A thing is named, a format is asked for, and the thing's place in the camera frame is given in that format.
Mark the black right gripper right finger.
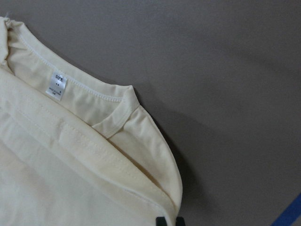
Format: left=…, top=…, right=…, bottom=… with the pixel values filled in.
left=175, top=216, right=186, bottom=226

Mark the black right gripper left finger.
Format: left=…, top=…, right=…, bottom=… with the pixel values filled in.
left=156, top=216, right=167, bottom=226

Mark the beige long-sleeve printed shirt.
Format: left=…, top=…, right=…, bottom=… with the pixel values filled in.
left=0, top=17, right=182, bottom=226

